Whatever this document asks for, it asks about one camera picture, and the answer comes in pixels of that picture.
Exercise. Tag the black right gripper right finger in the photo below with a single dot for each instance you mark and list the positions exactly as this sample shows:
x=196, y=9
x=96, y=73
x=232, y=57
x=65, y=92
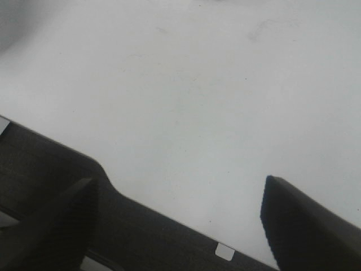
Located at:
x=302, y=234

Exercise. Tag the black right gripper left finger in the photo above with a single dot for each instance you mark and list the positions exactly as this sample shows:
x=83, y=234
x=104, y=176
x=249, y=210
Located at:
x=57, y=236

